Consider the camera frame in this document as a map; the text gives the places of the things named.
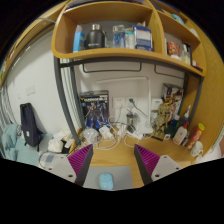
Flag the robot model kit box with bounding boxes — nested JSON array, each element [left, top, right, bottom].
[[79, 89, 111, 131]]

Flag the white charger block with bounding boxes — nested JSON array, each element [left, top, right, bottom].
[[98, 124, 113, 140]]

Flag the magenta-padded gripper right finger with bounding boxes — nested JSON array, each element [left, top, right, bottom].
[[133, 143, 183, 186]]

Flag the white pump lotion bottle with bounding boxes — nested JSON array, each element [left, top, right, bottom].
[[172, 120, 189, 146]]

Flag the white cable tangle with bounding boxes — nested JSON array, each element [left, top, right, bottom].
[[96, 116, 148, 151]]

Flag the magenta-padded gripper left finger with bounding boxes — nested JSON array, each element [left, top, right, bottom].
[[46, 143, 94, 187]]

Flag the brown tree figure toy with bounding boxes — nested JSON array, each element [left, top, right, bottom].
[[153, 102, 173, 139]]

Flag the light blue computer mouse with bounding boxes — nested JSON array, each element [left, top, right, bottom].
[[98, 172, 115, 191]]

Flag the colourful figure boxes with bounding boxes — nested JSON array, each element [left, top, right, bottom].
[[160, 83, 184, 111]]

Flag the metal pen cup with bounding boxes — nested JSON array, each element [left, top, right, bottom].
[[125, 111, 138, 129]]

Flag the black backpack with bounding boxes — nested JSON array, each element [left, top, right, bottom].
[[19, 102, 44, 148]]

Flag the wooden shelf unit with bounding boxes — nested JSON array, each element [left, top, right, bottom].
[[49, 0, 208, 78]]

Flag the clear plastic case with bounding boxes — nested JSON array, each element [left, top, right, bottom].
[[82, 128, 99, 144]]

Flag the teal bedding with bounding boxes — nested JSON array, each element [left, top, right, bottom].
[[0, 123, 44, 167]]

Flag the white crumpled plastic bag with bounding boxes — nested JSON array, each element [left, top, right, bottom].
[[47, 130, 74, 153]]

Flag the black plug cable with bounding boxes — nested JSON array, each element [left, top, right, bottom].
[[129, 98, 149, 118]]

